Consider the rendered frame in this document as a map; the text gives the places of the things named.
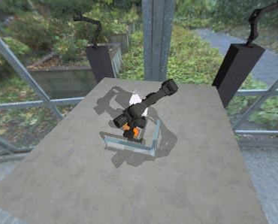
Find clear blue l-shaped low wall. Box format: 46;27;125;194
104;120;160;152

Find low clear glass walls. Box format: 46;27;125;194
106;141;155;156

